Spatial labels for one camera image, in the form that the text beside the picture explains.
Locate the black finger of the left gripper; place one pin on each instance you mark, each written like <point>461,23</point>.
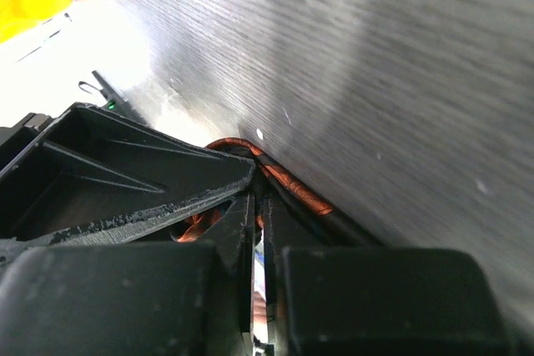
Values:
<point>90,173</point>

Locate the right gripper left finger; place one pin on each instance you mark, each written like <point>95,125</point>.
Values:
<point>149,298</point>

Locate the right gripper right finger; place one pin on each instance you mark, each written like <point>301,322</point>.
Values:
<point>328,300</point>

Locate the black orange floral tie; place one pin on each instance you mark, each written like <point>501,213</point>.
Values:
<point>318,216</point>

